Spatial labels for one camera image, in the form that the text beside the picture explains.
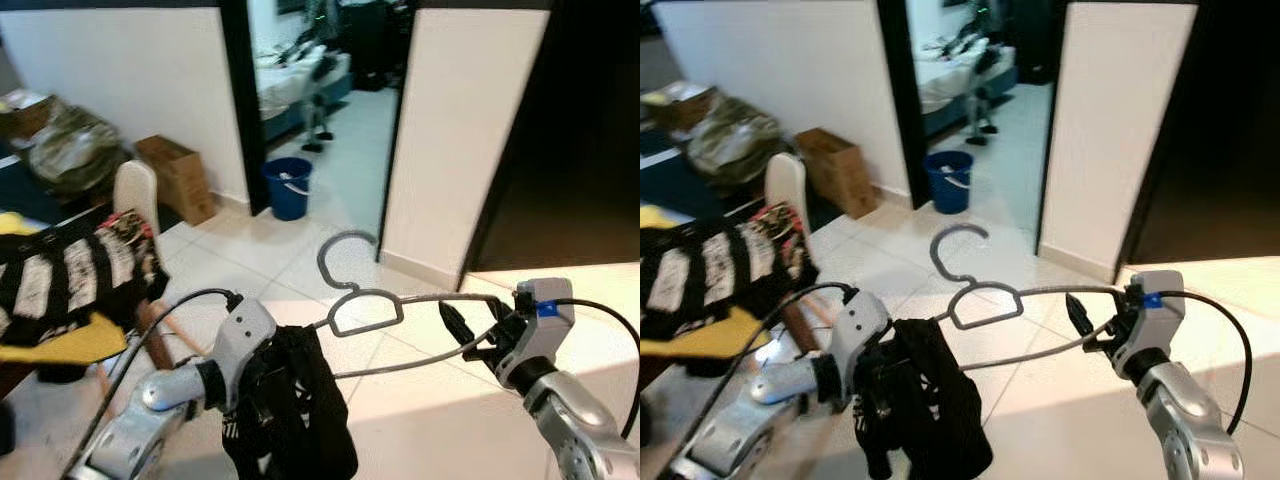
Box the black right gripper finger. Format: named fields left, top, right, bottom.
left=1063, top=292, right=1098, bottom=339
left=439, top=299, right=479, bottom=349

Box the grey plastic hanger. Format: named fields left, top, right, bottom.
left=316, top=231, right=524, bottom=380
left=929, top=223, right=1133, bottom=373

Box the dark printed garment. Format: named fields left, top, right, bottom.
left=853, top=317, right=996, bottom=480
left=222, top=323, right=360, bottom=480

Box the yellow garment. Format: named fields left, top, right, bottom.
left=0, top=210, right=131, bottom=366
left=640, top=203, right=773, bottom=359

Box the blue plastic bucket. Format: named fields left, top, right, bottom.
left=923, top=149, right=976, bottom=215
left=261, top=156, right=315, bottom=222

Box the red patterned black garment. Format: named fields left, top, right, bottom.
left=98, top=207, right=163, bottom=263
left=748, top=198, right=813, bottom=256

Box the black white striped garment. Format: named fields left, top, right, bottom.
left=640, top=215, right=818, bottom=343
left=0, top=222, right=173, bottom=348

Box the open empty cardboard box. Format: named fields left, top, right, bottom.
left=794, top=127, right=881, bottom=220
left=134, top=134, right=219, bottom=227

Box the white chair with wooden legs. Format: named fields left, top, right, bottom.
left=95, top=159, right=208, bottom=401
left=755, top=151, right=851, bottom=361

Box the bed with white bedding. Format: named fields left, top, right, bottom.
left=253, top=48, right=353, bottom=143
left=913, top=42, right=1018, bottom=138

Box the olive plastic bag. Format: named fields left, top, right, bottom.
left=685, top=93, right=788, bottom=188
left=25, top=103, right=128, bottom=198

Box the filled cardboard box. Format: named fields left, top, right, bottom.
left=0, top=88, right=58, bottom=138
left=640, top=78, right=718, bottom=131

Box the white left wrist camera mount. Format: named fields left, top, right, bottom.
left=208, top=296, right=279, bottom=413
left=823, top=289, right=893, bottom=403

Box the black door frame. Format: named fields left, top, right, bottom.
left=876, top=0, right=933, bottom=211
left=218, top=0, right=271, bottom=217

